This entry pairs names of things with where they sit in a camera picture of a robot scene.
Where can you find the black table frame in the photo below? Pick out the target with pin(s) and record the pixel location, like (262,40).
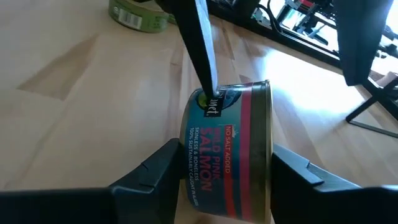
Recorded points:
(295,43)

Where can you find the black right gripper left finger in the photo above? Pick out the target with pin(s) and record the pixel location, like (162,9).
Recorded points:
(140,199)

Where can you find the green albacore tuna can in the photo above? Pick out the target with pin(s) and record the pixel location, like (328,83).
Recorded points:
(136,18)

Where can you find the Wild Planet salmon can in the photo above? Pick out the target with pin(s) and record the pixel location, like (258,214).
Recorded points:
(227,155)

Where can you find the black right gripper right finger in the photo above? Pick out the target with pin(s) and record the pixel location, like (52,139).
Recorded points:
(311,205)

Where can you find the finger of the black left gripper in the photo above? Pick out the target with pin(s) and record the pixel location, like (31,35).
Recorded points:
(360,37)
(192,37)

